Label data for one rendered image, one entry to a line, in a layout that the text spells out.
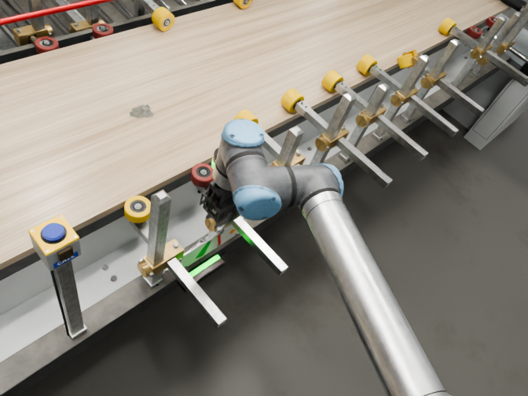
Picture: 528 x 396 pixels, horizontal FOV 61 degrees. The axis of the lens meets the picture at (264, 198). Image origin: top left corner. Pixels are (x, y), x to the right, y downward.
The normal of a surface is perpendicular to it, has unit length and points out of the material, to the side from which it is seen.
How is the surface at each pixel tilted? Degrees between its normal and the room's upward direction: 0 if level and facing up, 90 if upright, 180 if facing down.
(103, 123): 0
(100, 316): 0
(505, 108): 90
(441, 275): 0
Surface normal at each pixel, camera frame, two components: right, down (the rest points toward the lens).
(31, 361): 0.24, -0.59
